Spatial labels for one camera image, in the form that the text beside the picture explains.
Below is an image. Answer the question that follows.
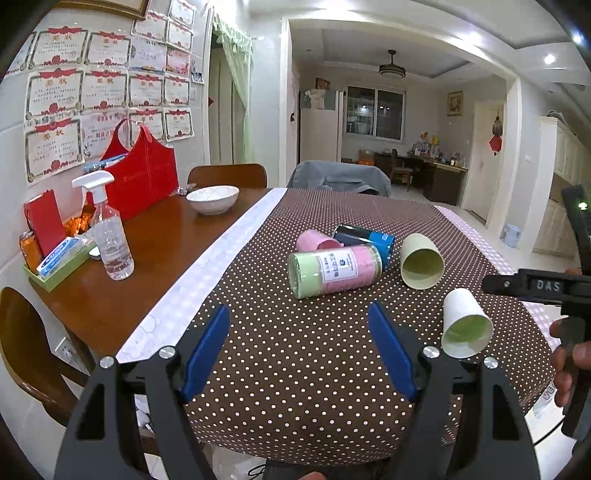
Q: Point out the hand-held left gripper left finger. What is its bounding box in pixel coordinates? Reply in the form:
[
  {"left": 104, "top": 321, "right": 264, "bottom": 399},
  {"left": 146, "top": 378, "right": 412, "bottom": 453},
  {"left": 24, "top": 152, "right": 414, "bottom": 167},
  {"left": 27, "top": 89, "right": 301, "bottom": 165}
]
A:
[{"left": 53, "top": 305, "right": 232, "bottom": 480}]

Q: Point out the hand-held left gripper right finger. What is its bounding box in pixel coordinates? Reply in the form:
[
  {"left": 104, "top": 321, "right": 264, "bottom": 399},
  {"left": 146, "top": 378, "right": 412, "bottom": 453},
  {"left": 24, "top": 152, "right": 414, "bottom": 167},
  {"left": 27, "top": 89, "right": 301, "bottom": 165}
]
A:
[{"left": 368, "top": 300, "right": 544, "bottom": 480}]

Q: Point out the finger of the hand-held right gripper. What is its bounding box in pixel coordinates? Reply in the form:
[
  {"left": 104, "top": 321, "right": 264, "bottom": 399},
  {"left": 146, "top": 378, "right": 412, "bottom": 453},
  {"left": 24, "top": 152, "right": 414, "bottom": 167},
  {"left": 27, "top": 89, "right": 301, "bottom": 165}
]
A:
[{"left": 482, "top": 270, "right": 530, "bottom": 296}]

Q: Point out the white paper cup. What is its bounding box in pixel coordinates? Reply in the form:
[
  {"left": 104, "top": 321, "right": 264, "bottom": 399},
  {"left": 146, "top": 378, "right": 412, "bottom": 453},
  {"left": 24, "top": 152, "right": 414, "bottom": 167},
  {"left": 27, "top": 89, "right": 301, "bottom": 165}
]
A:
[{"left": 441, "top": 287, "right": 494, "bottom": 360}]

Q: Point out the green cup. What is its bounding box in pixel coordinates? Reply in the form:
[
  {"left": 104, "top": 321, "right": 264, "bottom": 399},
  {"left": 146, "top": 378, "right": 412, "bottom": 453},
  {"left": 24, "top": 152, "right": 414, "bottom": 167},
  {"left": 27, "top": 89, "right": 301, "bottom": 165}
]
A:
[{"left": 399, "top": 233, "right": 445, "bottom": 290}]

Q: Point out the pink cup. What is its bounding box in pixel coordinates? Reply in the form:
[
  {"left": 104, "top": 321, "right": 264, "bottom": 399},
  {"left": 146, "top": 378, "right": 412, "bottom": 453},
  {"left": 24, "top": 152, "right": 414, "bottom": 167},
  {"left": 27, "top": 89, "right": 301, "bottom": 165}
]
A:
[{"left": 295, "top": 229, "right": 342, "bottom": 253}]

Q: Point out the person's right hand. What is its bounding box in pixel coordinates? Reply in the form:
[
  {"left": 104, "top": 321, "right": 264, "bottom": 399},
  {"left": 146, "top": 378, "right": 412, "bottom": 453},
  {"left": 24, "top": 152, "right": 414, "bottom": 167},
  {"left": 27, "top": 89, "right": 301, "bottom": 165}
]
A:
[{"left": 549, "top": 316, "right": 591, "bottom": 409}]

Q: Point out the cream cabinet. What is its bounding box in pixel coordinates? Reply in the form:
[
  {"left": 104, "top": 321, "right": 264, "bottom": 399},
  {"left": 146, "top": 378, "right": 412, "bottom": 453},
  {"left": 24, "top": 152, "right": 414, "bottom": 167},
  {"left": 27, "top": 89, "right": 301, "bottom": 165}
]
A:
[{"left": 531, "top": 115, "right": 591, "bottom": 259}]

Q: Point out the brown polka-dot tablecloth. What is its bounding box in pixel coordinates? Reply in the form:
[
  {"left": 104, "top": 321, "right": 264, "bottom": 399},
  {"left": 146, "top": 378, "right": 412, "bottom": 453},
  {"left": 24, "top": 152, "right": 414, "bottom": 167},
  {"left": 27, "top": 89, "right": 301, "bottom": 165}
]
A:
[{"left": 185, "top": 187, "right": 561, "bottom": 457}]

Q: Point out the pink and green canister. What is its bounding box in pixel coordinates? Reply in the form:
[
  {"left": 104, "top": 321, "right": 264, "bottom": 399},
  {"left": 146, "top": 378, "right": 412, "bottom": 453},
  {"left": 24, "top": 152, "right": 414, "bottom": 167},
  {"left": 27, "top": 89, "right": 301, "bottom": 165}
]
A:
[{"left": 287, "top": 244, "right": 384, "bottom": 300}]

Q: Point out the white door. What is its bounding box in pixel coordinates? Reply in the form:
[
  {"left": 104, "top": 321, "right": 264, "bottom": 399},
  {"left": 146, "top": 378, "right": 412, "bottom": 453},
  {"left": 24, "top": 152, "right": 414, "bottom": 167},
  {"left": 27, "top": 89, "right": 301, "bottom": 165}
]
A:
[{"left": 462, "top": 100, "right": 505, "bottom": 220}]

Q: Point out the blue cylindrical can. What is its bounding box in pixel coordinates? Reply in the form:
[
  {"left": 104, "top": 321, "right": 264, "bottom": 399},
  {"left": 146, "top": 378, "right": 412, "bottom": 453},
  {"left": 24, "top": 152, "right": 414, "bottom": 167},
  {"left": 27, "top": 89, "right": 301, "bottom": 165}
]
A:
[{"left": 332, "top": 224, "right": 397, "bottom": 271}]

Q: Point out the wooden desk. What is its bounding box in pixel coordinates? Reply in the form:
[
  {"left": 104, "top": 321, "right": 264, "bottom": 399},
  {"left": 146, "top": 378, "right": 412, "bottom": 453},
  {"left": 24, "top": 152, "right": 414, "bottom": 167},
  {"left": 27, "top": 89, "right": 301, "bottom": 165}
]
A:
[{"left": 358, "top": 150, "right": 468, "bottom": 206}]

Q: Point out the red door decoration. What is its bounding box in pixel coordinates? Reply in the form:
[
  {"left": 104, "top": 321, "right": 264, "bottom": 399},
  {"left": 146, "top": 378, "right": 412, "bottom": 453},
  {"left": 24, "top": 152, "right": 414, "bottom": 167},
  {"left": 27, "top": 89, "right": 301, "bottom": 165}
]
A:
[{"left": 488, "top": 115, "right": 505, "bottom": 157}]

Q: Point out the clear spray bottle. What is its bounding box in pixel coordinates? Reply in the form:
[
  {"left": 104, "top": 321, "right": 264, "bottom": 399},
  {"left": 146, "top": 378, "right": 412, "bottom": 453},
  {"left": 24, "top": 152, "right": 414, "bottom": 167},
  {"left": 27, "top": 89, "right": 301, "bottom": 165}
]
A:
[{"left": 71, "top": 171, "right": 135, "bottom": 281}]

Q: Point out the white bowl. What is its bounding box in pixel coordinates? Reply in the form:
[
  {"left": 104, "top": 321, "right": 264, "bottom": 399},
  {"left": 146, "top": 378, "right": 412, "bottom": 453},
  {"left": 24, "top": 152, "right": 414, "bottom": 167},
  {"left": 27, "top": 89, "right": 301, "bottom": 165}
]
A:
[{"left": 185, "top": 185, "right": 240, "bottom": 216}]

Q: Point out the wooden desk chair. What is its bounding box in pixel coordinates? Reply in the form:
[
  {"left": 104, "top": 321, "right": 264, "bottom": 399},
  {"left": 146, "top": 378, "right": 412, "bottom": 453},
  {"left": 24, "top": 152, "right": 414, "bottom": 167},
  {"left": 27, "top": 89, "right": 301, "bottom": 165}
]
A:
[{"left": 390, "top": 148, "right": 414, "bottom": 191}]

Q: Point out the green tray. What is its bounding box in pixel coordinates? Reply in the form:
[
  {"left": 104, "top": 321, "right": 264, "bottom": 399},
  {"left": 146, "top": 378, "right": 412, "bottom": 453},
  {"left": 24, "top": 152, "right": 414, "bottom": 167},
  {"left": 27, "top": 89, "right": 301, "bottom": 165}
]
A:
[{"left": 28, "top": 240, "right": 98, "bottom": 292}]

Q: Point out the blue white tissue packet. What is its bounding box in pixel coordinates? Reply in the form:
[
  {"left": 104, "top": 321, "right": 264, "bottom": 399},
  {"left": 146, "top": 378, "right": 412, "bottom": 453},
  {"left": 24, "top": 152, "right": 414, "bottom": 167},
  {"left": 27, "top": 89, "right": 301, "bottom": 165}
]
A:
[{"left": 36, "top": 236, "right": 88, "bottom": 278}]

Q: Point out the round-backed wooden chair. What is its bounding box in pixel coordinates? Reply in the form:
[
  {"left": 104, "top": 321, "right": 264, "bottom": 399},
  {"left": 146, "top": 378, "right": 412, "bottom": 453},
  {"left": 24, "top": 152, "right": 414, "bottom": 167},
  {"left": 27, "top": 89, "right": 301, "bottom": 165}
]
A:
[{"left": 0, "top": 286, "right": 90, "bottom": 428}]

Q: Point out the orange snack packet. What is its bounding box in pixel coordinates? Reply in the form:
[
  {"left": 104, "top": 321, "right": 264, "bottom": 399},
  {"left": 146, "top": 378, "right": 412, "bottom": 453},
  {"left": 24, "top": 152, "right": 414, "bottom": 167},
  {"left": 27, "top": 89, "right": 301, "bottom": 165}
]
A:
[{"left": 62, "top": 215, "right": 95, "bottom": 237}]

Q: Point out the red tote bag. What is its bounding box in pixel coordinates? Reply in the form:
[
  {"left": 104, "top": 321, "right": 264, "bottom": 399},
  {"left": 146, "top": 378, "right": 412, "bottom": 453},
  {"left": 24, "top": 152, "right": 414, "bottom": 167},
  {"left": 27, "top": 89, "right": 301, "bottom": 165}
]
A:
[{"left": 99, "top": 119, "right": 180, "bottom": 222}]

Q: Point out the grey covered chair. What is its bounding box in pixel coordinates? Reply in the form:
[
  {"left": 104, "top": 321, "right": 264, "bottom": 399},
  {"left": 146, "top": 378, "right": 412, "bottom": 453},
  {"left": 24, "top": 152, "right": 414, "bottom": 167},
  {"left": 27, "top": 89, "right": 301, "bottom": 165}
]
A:
[{"left": 287, "top": 160, "right": 392, "bottom": 197}]

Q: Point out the orange drink can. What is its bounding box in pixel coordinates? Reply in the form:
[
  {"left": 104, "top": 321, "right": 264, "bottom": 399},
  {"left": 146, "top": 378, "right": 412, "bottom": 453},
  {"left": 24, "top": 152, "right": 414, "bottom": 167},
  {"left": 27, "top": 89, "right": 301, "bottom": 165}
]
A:
[{"left": 19, "top": 231, "right": 43, "bottom": 273}]

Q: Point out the red flat box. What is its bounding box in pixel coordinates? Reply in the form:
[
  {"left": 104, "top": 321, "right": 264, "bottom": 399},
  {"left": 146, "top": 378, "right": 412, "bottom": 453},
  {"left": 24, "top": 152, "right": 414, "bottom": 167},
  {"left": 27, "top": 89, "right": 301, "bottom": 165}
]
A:
[{"left": 24, "top": 190, "right": 66, "bottom": 257}]

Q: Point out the window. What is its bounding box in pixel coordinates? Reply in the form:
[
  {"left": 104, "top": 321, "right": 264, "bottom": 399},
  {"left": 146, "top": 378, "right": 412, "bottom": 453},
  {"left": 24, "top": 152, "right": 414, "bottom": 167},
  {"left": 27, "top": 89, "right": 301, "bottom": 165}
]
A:
[{"left": 346, "top": 85, "right": 407, "bottom": 139}]

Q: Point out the blue white package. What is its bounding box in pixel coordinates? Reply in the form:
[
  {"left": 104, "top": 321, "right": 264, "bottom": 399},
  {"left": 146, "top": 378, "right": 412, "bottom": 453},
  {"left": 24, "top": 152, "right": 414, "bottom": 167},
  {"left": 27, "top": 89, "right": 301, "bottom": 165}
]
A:
[{"left": 83, "top": 154, "right": 125, "bottom": 174}]

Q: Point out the white refrigerator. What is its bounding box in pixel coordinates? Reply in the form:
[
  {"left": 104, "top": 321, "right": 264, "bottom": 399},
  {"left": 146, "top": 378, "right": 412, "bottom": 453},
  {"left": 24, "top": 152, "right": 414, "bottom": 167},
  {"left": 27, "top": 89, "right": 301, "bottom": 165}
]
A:
[{"left": 299, "top": 90, "right": 345, "bottom": 162}]

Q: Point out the ceiling lamp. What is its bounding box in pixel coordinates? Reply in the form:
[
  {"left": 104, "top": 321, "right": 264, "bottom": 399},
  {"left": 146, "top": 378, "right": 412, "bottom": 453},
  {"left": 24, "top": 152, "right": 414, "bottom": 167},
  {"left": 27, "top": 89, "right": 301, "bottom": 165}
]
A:
[{"left": 379, "top": 50, "right": 407, "bottom": 78}]

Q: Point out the green curtain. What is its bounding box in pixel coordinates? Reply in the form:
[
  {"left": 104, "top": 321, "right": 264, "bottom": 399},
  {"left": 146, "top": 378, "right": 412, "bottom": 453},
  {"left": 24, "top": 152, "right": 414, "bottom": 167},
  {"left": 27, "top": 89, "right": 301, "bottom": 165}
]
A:
[{"left": 212, "top": 14, "right": 254, "bottom": 164}]

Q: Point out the wall outlet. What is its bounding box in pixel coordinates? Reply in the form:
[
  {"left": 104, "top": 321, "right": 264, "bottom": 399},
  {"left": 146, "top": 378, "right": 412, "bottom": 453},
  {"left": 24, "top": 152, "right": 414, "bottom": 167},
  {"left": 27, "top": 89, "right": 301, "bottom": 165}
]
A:
[{"left": 54, "top": 337, "right": 80, "bottom": 363}]

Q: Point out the wall of award certificates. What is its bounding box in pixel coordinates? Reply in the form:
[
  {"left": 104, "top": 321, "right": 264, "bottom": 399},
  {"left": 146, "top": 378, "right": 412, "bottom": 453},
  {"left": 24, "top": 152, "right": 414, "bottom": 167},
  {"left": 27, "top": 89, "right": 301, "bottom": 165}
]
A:
[{"left": 4, "top": 0, "right": 195, "bottom": 185}]

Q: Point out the wooden picture frame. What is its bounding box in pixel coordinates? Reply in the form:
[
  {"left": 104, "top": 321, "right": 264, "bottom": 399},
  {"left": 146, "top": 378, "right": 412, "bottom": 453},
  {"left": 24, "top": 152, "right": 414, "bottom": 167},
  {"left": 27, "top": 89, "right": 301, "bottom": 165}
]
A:
[{"left": 48, "top": 0, "right": 151, "bottom": 21}]

